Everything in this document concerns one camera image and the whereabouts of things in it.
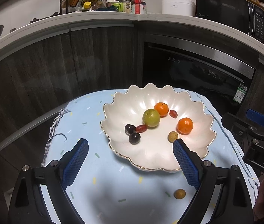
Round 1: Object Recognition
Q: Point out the tan longan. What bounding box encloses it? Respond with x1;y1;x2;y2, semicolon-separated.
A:
173;189;186;199
167;131;179;143

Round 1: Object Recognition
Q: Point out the large orange mandarin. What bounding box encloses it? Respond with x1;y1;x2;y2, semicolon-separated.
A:
177;117;193;135

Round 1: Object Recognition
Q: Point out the green round fruit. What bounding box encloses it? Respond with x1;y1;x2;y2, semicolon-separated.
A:
143;109;160;128

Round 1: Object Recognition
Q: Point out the small orange mandarin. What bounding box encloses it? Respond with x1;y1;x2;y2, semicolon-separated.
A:
154;102;169;117

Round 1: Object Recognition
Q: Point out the light blue confetti cloth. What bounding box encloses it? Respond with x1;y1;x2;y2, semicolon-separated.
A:
39;87;261;224

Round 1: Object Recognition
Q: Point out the black built-in dishwasher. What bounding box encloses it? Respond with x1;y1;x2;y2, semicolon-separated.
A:
142;34;254;115

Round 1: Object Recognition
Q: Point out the white scalloped ceramic bowl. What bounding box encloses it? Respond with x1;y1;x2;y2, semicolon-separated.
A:
100;83;217;172

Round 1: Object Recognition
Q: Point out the black microwave oven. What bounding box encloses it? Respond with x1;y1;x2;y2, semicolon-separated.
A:
196;0;264;43

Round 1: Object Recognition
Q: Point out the white rice cooker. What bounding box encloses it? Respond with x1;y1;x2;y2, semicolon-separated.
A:
162;0;196;17

